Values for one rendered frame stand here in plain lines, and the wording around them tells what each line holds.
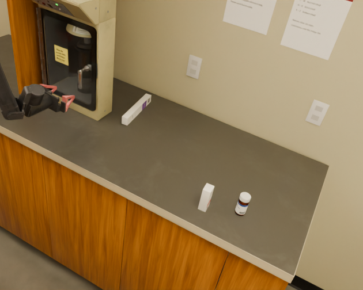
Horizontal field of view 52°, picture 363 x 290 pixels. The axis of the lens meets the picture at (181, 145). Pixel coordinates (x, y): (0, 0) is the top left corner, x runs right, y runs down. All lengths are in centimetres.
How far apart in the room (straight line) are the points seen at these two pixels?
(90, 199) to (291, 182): 88
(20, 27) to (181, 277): 128
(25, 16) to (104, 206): 89
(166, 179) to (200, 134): 37
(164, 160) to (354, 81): 86
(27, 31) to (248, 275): 138
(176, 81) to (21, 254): 136
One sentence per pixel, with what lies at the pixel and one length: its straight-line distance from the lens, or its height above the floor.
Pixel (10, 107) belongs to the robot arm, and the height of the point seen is 121.
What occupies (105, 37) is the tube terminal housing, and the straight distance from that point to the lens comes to 164.
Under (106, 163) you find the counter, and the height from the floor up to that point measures 94.
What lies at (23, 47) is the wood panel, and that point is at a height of 120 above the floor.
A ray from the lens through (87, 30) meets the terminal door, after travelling 162.
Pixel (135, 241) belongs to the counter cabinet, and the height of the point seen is 63.
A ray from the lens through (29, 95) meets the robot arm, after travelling 142.
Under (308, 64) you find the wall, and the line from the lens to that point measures 173.
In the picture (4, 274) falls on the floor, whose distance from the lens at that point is 242.
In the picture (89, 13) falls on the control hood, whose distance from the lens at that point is 152.
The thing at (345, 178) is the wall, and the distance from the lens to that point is 195.
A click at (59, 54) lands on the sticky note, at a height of 121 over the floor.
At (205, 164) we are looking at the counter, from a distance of 163.
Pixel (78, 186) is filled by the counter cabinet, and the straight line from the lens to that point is 169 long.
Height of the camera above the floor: 197
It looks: 37 degrees down
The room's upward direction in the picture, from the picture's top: 11 degrees clockwise
